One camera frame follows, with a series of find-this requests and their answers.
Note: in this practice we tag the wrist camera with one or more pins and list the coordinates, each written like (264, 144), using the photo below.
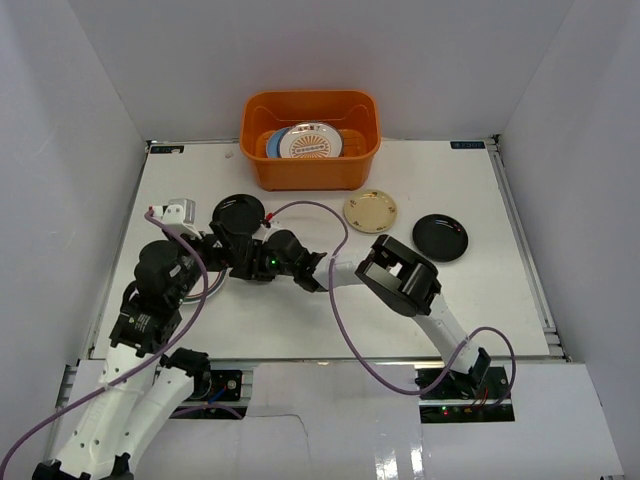
(268, 227)
(178, 214)

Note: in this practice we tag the blue table label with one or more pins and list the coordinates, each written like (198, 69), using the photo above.
(166, 149)
(467, 145)

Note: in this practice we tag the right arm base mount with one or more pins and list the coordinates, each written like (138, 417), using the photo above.
(447, 404)

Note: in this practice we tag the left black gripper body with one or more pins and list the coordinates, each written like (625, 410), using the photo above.
(201, 245)

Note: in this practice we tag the black plate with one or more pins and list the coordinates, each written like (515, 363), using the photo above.
(440, 237)
(239, 214)

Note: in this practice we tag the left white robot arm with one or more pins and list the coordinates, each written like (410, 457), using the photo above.
(145, 375)

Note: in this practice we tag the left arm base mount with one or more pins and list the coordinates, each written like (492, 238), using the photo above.
(214, 386)

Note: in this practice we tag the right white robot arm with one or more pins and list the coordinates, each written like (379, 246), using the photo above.
(402, 279)

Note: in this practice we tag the right blue table label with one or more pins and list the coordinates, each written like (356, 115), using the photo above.
(467, 145)

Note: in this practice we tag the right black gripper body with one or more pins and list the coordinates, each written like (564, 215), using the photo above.
(268, 266)

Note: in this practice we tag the orange plastic bin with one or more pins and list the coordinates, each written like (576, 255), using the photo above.
(352, 112)

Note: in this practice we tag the left blue table label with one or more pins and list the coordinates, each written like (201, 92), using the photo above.
(166, 149)

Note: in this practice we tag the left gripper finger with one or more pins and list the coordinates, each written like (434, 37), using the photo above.
(214, 260)
(229, 243)

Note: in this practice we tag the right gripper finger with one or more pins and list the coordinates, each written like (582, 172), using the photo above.
(246, 247)
(243, 270)

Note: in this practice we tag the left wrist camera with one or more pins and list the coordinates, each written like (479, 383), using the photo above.
(178, 214)

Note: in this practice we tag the green rimmed white plate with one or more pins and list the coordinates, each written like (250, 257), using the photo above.
(213, 288)

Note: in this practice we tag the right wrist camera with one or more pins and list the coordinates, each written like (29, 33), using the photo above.
(268, 227)

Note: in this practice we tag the sunburst pattern plate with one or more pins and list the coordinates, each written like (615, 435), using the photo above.
(311, 140)

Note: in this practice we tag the blue plate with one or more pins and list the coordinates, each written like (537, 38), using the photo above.
(273, 143)

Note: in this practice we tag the beige small plate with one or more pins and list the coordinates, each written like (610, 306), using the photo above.
(370, 211)

